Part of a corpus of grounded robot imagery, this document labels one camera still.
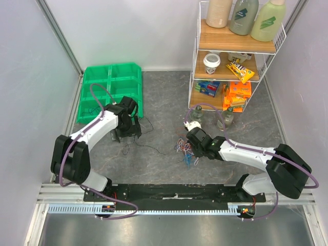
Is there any grey slotted cable duct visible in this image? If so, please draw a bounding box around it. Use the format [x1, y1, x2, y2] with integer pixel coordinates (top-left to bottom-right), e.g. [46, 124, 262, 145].
[48, 203, 248, 216]

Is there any white cup carton pack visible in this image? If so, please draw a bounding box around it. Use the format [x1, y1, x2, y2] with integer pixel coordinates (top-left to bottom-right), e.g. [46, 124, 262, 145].
[228, 52, 252, 64]

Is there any coloured wire bundle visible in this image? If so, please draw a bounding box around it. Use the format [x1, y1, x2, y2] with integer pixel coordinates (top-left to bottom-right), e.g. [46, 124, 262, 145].
[174, 138, 200, 170]

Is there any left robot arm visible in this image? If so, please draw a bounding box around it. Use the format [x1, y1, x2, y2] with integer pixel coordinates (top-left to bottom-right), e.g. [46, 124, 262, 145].
[51, 100, 141, 201]

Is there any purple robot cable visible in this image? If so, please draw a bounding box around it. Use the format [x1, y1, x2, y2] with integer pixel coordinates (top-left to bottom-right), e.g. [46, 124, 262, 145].
[183, 104, 320, 221]
[58, 83, 139, 221]

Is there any green compartment bin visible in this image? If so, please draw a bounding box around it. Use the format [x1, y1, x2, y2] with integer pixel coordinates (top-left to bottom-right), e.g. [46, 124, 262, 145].
[76, 63, 144, 125]

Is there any blue snack box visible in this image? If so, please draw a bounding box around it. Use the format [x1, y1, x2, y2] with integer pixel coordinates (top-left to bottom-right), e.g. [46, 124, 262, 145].
[195, 80, 220, 97]

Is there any glass bottle green cap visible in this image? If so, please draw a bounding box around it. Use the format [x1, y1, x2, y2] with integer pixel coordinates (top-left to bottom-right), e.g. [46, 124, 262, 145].
[190, 106, 203, 124]
[217, 107, 234, 131]

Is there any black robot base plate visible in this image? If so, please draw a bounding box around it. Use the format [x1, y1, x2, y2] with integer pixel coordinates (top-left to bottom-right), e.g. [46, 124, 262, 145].
[101, 184, 266, 203]

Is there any beige lotion bottle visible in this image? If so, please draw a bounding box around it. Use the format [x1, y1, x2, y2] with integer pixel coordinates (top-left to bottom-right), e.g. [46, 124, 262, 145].
[206, 0, 233, 29]

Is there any white paper coffee cup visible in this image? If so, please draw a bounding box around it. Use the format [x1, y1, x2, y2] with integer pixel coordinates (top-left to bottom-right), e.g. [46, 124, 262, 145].
[203, 53, 221, 74]

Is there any dark purple wire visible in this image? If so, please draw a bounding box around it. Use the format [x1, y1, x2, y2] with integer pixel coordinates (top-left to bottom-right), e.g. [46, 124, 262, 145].
[81, 107, 102, 118]

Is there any orange snack boxes stack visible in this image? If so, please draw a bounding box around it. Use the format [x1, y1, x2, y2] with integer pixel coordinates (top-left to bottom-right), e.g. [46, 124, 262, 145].
[222, 81, 252, 113]

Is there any light green shampoo bottle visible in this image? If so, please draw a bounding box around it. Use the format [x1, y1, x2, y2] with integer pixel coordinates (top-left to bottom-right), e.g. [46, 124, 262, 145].
[251, 0, 286, 42]

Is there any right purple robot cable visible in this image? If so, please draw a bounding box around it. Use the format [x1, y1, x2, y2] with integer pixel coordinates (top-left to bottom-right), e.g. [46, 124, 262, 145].
[183, 104, 320, 221]

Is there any right glass bottle green cap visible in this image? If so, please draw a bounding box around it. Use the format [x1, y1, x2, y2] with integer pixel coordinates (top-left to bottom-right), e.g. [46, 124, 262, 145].
[217, 107, 234, 131]

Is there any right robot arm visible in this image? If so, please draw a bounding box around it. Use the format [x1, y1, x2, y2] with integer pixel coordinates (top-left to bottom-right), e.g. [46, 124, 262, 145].
[187, 127, 312, 202]

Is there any grey shampoo bottle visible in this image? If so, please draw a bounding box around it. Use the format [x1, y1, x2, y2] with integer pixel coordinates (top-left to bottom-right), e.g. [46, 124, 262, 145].
[230, 0, 259, 36]

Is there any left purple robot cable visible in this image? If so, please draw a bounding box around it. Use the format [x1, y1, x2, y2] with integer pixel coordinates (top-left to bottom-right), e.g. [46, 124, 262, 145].
[58, 83, 139, 221]

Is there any yellow candy bag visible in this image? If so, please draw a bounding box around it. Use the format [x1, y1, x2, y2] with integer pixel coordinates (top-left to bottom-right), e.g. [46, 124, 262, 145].
[226, 59, 255, 84]

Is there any left glass bottle green cap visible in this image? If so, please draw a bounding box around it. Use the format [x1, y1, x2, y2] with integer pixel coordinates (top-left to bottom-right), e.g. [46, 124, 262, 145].
[190, 106, 203, 124]

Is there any white wire wooden shelf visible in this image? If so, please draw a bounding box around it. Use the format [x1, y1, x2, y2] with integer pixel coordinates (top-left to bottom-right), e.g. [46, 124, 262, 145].
[188, 1, 286, 110]

